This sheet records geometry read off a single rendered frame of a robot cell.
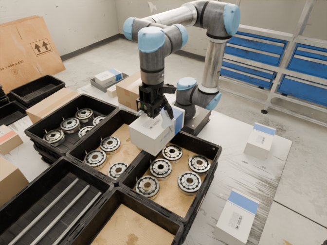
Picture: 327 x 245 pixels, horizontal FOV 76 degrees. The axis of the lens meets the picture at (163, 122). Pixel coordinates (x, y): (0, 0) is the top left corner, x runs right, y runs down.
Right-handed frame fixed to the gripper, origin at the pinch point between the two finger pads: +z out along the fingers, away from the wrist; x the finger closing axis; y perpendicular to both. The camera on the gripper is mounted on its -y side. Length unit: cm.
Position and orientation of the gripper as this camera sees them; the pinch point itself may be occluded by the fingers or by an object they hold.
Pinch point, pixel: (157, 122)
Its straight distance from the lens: 81.5
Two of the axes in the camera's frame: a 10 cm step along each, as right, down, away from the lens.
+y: -5.8, 5.4, -6.1
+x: 8.2, 3.8, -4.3
